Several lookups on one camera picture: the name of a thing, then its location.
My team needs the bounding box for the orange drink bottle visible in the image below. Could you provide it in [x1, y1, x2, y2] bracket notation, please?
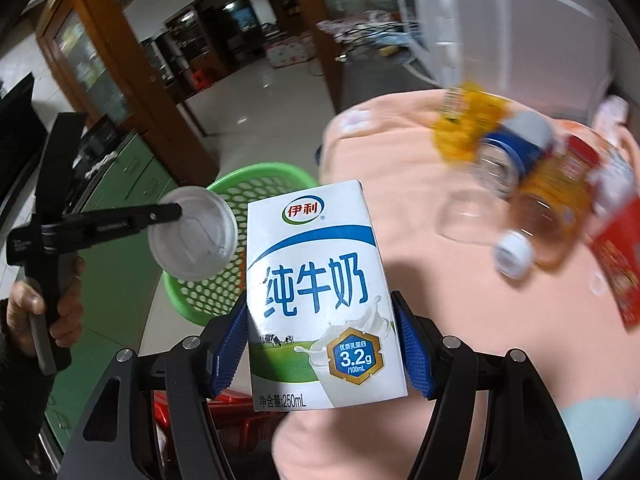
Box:
[492, 135, 602, 279]

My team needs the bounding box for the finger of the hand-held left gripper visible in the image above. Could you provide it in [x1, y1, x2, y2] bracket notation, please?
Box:
[50, 202, 184, 252]

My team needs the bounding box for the person's left hand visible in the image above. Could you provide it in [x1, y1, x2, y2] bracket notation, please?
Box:
[6, 255, 86, 357]

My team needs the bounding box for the white blue milk carton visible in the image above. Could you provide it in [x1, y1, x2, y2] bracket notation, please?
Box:
[245, 180, 408, 411]

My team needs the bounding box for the orange yellow snack packet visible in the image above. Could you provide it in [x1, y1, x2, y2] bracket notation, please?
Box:
[431, 85, 511, 162]

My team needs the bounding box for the white pink cloth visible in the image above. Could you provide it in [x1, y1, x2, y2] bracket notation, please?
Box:
[594, 94, 632, 132]

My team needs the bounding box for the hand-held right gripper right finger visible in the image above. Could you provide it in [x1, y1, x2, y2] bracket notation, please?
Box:
[390, 290, 583, 480]

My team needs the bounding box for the red plastic stool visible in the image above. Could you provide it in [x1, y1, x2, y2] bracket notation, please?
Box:
[152, 387, 282, 480]

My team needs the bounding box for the clear plastic cup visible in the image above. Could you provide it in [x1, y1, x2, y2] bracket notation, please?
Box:
[437, 160, 507, 247]

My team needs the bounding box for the floral printed box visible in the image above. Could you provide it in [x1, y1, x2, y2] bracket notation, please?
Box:
[264, 34, 317, 69]

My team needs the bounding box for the green plastic basket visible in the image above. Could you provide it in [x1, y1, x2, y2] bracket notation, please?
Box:
[162, 162, 321, 328]

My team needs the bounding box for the white microwave oven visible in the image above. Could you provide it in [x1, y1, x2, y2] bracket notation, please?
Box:
[390, 0, 621, 126]

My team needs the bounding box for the peach printed blanket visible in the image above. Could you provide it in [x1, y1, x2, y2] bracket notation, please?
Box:
[272, 87, 640, 480]

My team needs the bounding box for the dark wooden display cabinet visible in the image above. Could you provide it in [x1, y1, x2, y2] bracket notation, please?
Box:
[164, 0, 237, 97]

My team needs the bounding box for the blue white drink can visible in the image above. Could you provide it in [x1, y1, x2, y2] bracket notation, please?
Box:
[470, 111, 557, 199]

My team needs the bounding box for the wooden pillar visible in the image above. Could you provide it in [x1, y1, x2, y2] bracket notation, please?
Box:
[281, 0, 347, 112]

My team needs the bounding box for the red paper packet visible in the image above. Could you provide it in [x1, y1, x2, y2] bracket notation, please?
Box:
[565, 135, 640, 332]

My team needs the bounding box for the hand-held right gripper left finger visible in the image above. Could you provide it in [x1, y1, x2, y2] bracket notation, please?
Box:
[57, 302, 251, 480]

